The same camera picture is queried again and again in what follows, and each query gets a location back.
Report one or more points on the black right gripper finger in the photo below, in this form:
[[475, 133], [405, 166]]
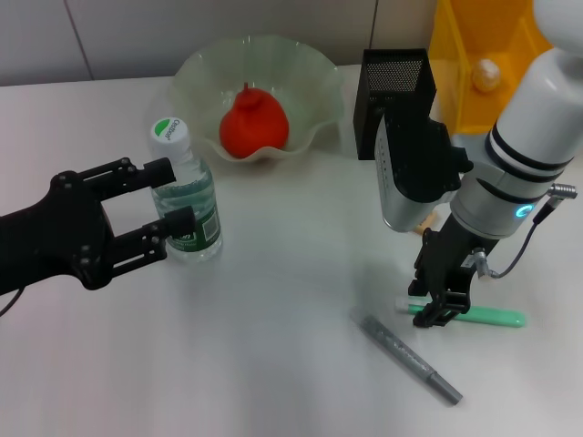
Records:
[[418, 287], [444, 309]]

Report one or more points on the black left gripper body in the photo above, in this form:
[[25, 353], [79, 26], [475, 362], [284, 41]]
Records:
[[54, 236]]

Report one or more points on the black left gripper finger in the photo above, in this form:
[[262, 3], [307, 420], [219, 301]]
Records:
[[150, 241], [132, 175]]

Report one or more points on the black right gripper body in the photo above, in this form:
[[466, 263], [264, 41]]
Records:
[[451, 255]]

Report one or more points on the tan eraser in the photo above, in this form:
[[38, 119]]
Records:
[[421, 227]]

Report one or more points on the grey marker pen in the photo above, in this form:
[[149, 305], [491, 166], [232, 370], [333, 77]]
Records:
[[401, 352]]

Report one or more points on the clear green-label water bottle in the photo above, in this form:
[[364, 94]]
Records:
[[200, 191]]

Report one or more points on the orange fruit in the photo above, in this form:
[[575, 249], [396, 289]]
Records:
[[255, 127]]

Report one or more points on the white paper ball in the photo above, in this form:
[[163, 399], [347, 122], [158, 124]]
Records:
[[486, 75]]

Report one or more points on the black mesh pen holder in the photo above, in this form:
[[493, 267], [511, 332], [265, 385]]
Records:
[[391, 77]]

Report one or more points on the yellow plastic bin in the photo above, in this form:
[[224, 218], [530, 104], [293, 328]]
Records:
[[455, 68]]

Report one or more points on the pale green wavy glass bowl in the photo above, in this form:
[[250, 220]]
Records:
[[296, 73]]

